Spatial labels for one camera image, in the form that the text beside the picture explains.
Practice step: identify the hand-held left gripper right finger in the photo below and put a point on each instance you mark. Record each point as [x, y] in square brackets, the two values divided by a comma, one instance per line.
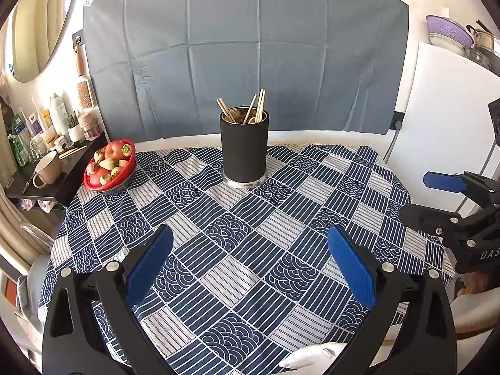
[351, 269]

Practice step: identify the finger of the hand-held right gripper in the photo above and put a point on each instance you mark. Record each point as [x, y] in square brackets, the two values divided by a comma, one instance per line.
[441, 181]
[422, 215]

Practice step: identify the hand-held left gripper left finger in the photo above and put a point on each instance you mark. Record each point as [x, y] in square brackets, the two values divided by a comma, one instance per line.
[150, 265]

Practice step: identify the black cylindrical utensil holder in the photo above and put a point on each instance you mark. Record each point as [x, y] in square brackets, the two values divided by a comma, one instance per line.
[244, 152]

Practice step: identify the person's right forearm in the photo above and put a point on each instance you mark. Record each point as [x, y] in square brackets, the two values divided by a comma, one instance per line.
[476, 312]

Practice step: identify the white cabinet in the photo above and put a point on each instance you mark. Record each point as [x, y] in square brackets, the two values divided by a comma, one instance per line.
[441, 117]

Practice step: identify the red fruit bowl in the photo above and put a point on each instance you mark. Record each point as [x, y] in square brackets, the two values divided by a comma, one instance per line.
[117, 182]

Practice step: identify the person's light clothing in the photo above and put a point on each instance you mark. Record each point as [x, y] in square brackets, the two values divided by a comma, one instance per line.
[312, 355]

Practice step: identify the blue patterned tablecloth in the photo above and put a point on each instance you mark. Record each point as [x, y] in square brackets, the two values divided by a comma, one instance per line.
[242, 242]

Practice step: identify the red apple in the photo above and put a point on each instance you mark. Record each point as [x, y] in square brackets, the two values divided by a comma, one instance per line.
[97, 175]
[117, 150]

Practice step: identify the heap of pale strawberries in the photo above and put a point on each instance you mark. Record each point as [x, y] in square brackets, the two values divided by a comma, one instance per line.
[108, 164]

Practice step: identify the black shelf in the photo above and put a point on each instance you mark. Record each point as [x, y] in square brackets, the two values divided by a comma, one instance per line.
[72, 172]

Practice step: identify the glass bowl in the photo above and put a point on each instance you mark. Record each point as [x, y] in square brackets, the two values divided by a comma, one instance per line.
[478, 58]

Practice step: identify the stack of white bowls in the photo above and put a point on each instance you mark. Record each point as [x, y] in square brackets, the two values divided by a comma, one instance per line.
[445, 45]

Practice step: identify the cream curtain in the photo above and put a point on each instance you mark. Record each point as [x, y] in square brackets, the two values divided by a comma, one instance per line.
[19, 226]

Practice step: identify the thin wooden sticks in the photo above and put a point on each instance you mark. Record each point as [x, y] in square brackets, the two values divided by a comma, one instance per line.
[72, 152]

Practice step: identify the beige mug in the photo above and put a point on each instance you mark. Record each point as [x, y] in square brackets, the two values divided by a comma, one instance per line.
[49, 168]

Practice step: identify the steel pot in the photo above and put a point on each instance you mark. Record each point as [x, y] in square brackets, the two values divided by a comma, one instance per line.
[486, 39]

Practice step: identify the pink jar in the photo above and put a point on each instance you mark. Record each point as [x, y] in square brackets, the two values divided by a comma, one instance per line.
[89, 129]

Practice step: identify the small potted plant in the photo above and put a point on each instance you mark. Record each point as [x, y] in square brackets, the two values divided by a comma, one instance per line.
[74, 132]

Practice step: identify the purple colander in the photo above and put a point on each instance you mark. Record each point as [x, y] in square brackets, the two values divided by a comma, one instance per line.
[449, 27]

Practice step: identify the row of toiletry bottles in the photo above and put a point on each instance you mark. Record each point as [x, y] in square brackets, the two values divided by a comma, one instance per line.
[58, 113]

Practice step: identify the paddle hair brush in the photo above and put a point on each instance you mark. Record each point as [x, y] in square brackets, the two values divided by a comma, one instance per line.
[83, 95]

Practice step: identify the grey-blue backdrop cloth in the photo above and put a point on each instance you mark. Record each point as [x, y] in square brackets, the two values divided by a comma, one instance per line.
[242, 47]

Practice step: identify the black wall hook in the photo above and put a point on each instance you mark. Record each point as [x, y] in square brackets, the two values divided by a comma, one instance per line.
[78, 39]

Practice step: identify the round wall mirror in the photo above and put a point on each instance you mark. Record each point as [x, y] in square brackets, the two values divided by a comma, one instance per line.
[39, 19]

